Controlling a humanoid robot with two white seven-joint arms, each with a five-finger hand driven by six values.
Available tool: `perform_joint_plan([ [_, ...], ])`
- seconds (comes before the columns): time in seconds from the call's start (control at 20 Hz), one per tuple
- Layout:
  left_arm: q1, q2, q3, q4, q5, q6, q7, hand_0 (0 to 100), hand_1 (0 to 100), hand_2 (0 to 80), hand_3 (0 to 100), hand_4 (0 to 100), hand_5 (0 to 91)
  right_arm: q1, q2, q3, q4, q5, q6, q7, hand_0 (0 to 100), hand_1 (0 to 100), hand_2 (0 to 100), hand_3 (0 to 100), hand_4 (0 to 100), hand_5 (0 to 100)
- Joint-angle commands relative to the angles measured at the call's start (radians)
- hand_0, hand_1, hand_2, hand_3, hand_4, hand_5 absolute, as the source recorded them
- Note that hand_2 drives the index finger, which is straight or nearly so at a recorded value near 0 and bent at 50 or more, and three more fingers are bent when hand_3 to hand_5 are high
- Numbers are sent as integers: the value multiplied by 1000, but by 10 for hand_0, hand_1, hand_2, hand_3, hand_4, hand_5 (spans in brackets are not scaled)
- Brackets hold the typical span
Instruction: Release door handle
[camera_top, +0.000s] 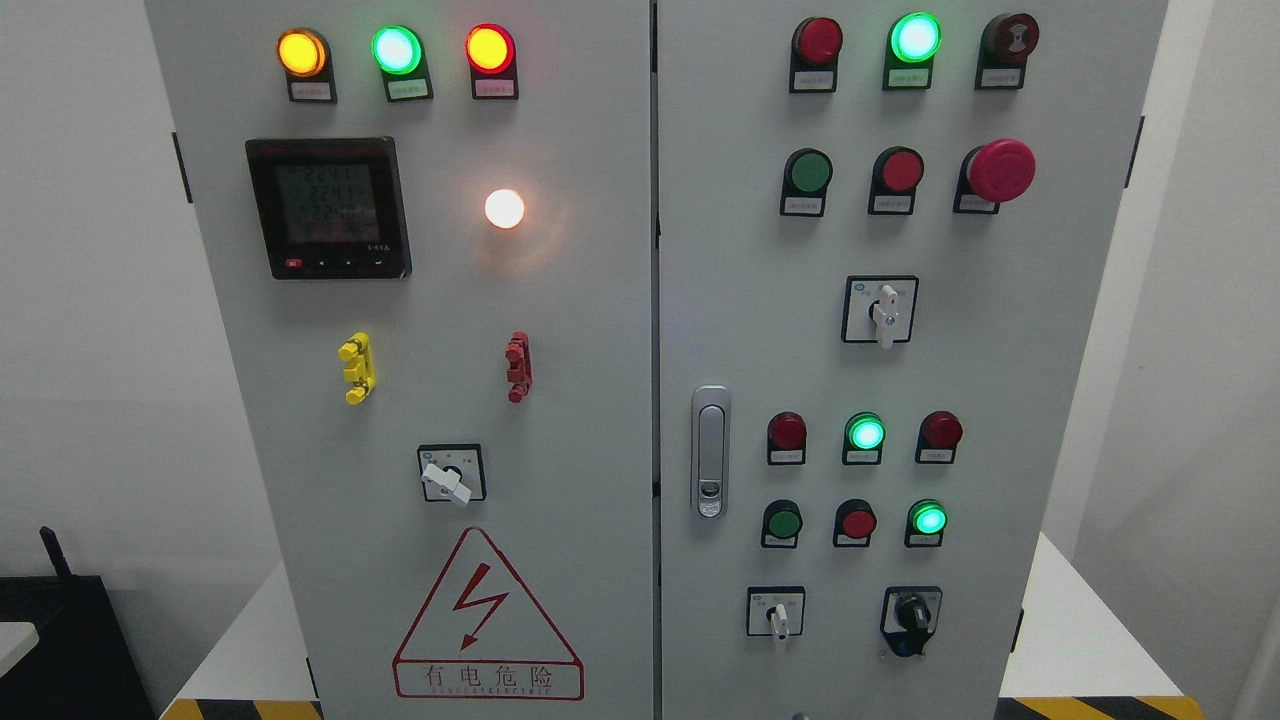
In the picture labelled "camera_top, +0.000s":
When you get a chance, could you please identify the green push button upper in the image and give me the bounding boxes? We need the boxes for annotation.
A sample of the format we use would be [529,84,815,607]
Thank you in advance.
[780,147,833,217]

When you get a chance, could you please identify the black box with antenna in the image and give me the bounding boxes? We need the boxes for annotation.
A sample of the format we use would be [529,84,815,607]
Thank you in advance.
[1,527,156,719]

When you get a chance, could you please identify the red push button upper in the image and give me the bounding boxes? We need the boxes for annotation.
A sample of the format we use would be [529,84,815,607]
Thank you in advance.
[867,146,925,215]

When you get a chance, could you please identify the red push button lower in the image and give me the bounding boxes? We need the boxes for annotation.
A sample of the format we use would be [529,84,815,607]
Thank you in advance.
[832,498,878,548]

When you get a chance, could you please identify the green indicator light top right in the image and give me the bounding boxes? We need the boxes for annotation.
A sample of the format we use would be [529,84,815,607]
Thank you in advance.
[882,12,942,91]

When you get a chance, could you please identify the white selector switch left door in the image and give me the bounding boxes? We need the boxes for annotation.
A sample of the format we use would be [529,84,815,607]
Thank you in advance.
[417,443,486,507]

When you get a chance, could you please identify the grey left cabinet door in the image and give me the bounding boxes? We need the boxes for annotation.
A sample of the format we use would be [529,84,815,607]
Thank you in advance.
[145,1,654,719]

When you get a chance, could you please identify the dark red indicator middle right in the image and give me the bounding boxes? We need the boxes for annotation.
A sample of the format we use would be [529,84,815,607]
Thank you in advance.
[915,410,964,465]

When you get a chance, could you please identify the green indicator light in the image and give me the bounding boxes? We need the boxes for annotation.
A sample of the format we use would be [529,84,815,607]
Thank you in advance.
[370,24,434,102]
[882,12,942,91]

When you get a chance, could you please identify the yellow indicator light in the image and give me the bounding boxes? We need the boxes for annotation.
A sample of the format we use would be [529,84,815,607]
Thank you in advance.
[276,27,337,102]

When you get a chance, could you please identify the yellow terminal connector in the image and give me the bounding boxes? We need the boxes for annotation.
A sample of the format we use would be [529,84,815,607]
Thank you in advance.
[337,331,378,406]

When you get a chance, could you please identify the white selector switch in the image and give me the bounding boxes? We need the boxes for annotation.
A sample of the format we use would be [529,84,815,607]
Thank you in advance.
[841,275,920,348]
[745,585,806,651]

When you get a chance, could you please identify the red emergency stop button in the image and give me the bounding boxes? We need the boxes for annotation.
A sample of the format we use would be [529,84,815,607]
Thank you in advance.
[952,138,1037,215]

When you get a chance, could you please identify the red push button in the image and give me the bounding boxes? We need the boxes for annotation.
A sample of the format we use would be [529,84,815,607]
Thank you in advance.
[867,146,925,215]
[832,498,878,548]

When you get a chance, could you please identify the dark buzzer indicator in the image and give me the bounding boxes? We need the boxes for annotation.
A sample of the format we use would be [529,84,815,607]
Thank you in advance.
[974,12,1041,90]

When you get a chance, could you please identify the white selector switch lower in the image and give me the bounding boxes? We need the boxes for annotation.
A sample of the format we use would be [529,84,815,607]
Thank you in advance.
[745,585,806,651]

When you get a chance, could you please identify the grey right cabinet door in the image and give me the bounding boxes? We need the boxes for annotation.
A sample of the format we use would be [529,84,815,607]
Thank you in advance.
[657,1,1167,719]

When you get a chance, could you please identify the dark red indicator top right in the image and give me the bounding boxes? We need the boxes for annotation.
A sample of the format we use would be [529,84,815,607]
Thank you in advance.
[788,15,844,94]

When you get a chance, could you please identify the black key selector switch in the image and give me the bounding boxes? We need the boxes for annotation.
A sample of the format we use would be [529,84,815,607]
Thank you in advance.
[879,585,943,659]

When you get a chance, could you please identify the green lit indicator middle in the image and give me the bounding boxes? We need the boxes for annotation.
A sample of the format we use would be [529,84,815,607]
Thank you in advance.
[842,411,884,466]

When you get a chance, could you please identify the dark red indicator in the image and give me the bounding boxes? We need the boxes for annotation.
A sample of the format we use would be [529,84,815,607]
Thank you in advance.
[765,411,808,466]
[915,410,964,465]
[788,15,844,94]

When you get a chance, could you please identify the white lit indicator light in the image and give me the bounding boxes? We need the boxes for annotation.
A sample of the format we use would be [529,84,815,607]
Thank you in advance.
[484,187,526,231]

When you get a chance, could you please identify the green push button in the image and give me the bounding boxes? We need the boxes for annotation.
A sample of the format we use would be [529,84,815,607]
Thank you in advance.
[780,147,833,217]
[760,498,803,550]

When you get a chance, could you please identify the dark red indicator middle left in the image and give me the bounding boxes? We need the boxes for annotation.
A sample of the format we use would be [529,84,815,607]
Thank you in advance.
[765,411,808,466]

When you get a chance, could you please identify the white selector switch upper right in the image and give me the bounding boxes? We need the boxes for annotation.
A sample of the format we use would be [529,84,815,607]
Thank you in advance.
[841,275,920,348]

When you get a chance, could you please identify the grey cabinet door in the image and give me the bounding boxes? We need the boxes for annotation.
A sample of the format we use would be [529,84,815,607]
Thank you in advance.
[657,1,1167,719]
[145,1,654,719]

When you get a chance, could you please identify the black digital power meter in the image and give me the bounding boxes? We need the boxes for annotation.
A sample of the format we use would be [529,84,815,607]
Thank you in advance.
[244,136,412,281]

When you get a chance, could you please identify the red electric warning sticker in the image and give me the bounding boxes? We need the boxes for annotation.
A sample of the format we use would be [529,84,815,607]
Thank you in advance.
[392,527,585,702]

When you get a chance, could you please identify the silver door handle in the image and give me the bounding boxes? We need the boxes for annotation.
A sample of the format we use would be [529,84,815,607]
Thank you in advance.
[690,386,731,519]

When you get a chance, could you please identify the green lit button lower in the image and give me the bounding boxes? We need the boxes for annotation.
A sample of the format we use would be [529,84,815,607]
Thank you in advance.
[902,498,948,548]

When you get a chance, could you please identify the green push button lower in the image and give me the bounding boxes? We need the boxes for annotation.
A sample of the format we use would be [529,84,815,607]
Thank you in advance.
[760,498,803,550]

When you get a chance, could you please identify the green indicator light top left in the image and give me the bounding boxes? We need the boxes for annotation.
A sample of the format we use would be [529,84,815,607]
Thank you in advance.
[370,24,434,102]

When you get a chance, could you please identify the red terminal connector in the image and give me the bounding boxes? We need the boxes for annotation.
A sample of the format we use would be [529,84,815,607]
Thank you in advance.
[506,331,532,404]

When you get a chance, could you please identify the red lit indicator light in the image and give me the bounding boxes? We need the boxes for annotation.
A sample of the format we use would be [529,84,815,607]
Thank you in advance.
[465,23,518,100]

